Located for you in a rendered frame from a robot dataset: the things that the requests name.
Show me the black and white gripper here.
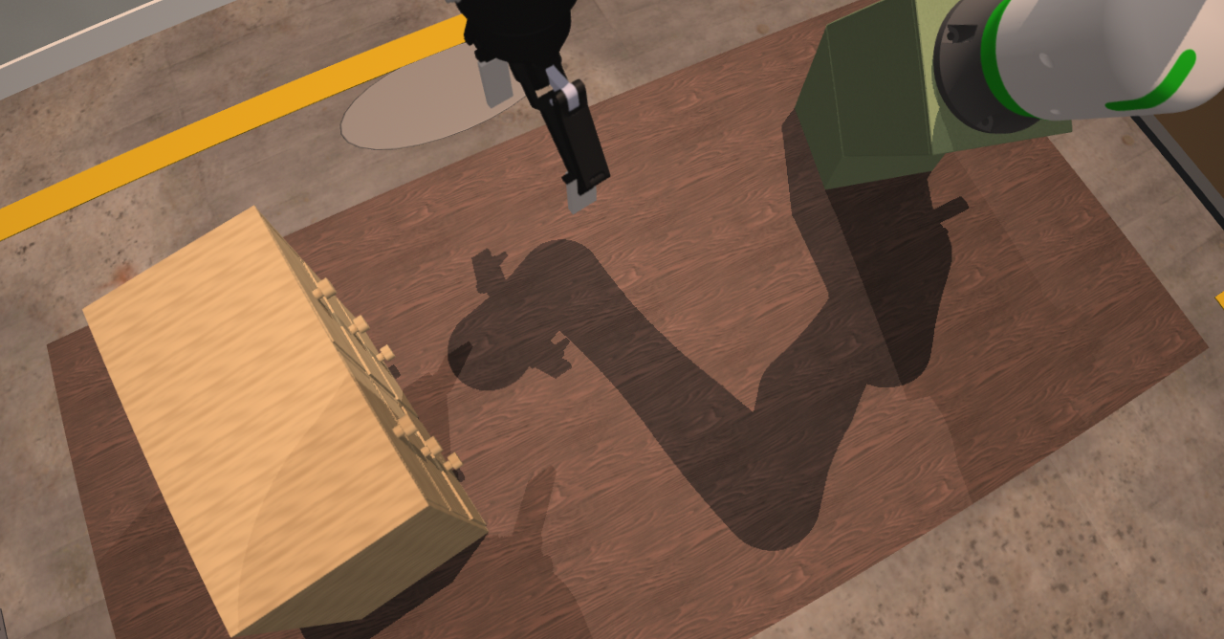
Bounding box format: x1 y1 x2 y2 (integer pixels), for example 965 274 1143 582
464 11 610 214

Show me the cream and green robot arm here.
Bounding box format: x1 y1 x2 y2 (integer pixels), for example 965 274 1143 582
446 0 1224 133

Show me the light wooden chest of drawers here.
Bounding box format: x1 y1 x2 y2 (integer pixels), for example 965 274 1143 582
82 206 490 637

